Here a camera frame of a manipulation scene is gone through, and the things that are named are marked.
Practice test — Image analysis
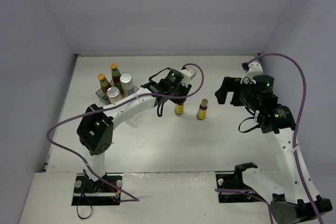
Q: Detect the small yellow bottle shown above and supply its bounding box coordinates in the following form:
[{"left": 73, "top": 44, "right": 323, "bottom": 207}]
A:
[
  {"left": 174, "top": 103, "right": 184, "bottom": 115},
  {"left": 196, "top": 99, "right": 208, "bottom": 120}
]

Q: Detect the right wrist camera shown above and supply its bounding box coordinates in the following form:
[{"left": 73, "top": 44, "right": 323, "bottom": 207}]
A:
[{"left": 240, "top": 60, "right": 264, "bottom": 84}]

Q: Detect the silver-lid shaker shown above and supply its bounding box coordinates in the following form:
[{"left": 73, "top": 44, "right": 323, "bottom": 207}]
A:
[
  {"left": 120, "top": 73, "right": 135, "bottom": 97},
  {"left": 107, "top": 87, "right": 122, "bottom": 103}
]

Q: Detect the grey plastic bin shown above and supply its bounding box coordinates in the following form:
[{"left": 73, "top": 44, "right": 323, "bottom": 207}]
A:
[{"left": 96, "top": 83, "right": 112, "bottom": 104}]

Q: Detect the red sauce bottle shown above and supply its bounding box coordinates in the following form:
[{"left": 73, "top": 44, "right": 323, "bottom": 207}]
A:
[
  {"left": 98, "top": 73, "right": 112, "bottom": 99},
  {"left": 110, "top": 62, "right": 122, "bottom": 91}
]

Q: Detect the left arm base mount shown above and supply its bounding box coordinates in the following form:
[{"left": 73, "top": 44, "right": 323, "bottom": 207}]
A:
[{"left": 71, "top": 174, "right": 121, "bottom": 206}]

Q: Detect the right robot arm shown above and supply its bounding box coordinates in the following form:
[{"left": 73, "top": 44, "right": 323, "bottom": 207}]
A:
[{"left": 215, "top": 74, "right": 332, "bottom": 223}]

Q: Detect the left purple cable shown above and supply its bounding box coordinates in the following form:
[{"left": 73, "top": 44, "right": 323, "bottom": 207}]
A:
[{"left": 46, "top": 63, "right": 205, "bottom": 203}]

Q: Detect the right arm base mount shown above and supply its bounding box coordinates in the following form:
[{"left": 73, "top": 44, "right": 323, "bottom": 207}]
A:
[{"left": 215, "top": 173, "right": 263, "bottom": 204}]

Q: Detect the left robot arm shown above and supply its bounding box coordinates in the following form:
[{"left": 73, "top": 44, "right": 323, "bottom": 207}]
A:
[{"left": 77, "top": 67, "right": 196, "bottom": 193}]

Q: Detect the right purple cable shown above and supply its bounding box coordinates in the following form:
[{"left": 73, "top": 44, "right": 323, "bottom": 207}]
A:
[{"left": 215, "top": 52, "right": 326, "bottom": 224}]

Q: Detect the purple cable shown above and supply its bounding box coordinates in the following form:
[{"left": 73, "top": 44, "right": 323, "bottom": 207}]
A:
[
  {"left": 46, "top": 63, "right": 205, "bottom": 203},
  {"left": 215, "top": 52, "right": 326, "bottom": 224}
]

